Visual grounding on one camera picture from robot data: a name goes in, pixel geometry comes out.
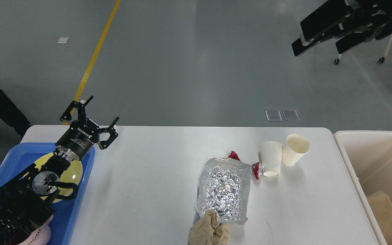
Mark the large crumpled foil bag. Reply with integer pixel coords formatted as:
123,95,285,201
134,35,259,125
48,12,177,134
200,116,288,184
196,157,252,225

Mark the yellow plastic plate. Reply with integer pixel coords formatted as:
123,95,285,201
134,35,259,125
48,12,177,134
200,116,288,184
32,160,83,200

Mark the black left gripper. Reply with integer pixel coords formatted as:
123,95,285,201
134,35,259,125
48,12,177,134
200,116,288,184
55,96,119,160

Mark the blue plastic tray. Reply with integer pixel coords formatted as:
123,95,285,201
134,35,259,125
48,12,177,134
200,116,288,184
0,143,96,245

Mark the pink ribbed mug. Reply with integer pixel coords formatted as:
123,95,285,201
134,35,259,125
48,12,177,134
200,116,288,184
18,215,53,245

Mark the crumpled brown paper ball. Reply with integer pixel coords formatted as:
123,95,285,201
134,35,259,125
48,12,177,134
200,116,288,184
188,209,230,245

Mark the red foil wrapper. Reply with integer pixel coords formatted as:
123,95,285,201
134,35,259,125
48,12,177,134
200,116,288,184
227,151,262,180

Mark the person in brown sweater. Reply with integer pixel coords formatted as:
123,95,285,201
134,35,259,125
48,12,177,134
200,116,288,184
0,88,31,139

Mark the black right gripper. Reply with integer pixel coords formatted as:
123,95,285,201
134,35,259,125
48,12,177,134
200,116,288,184
291,0,392,57

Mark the beige plastic bin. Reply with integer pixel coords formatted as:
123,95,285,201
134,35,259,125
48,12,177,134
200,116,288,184
333,130,392,245

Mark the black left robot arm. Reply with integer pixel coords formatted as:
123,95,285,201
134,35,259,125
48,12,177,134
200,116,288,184
0,96,119,245

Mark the white paper cup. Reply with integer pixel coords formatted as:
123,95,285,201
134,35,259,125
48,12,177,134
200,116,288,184
281,134,311,166
260,141,283,177

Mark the white rolling chair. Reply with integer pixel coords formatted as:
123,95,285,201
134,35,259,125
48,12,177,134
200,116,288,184
333,34,392,65

